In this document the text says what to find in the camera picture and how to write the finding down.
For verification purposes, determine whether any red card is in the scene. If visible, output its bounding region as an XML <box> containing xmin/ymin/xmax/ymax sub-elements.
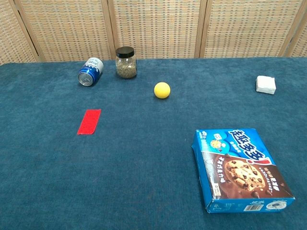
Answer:
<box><xmin>77</xmin><ymin>109</ymin><xmax>102</xmax><ymax>136</ymax></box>

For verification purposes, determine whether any yellow ball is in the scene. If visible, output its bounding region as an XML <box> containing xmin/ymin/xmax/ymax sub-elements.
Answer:
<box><xmin>153</xmin><ymin>82</ymin><xmax>171</xmax><ymax>99</ymax></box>

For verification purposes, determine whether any blue table cloth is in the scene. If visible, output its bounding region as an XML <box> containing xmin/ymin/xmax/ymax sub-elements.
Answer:
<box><xmin>0</xmin><ymin>57</ymin><xmax>307</xmax><ymax>230</ymax></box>

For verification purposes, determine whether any glass jar with black lid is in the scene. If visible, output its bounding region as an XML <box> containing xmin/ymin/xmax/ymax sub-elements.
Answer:
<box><xmin>115</xmin><ymin>46</ymin><xmax>138</xmax><ymax>79</ymax></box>

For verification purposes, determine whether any blue and white drink can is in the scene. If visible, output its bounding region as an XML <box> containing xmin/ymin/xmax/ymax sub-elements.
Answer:
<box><xmin>77</xmin><ymin>57</ymin><xmax>105</xmax><ymax>86</ymax></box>

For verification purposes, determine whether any woven folding screen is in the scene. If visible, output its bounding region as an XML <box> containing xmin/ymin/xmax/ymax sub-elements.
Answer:
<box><xmin>0</xmin><ymin>0</ymin><xmax>307</xmax><ymax>65</ymax></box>

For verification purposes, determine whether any blue chocolate cookie box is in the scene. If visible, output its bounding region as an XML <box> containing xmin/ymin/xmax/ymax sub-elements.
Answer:
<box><xmin>191</xmin><ymin>128</ymin><xmax>295</xmax><ymax>214</ymax></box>

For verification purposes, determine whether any white tissue pack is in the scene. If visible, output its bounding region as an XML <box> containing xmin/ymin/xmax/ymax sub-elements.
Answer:
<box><xmin>255</xmin><ymin>75</ymin><xmax>276</xmax><ymax>95</ymax></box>

